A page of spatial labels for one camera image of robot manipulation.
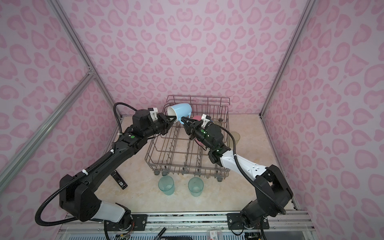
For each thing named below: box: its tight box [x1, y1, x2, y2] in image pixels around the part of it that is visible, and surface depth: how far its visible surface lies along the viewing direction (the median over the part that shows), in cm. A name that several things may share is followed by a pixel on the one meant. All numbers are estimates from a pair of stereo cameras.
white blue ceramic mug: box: [167, 103, 193, 125], surface depth 75 cm
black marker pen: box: [154, 227, 167, 240], surface depth 71 cm
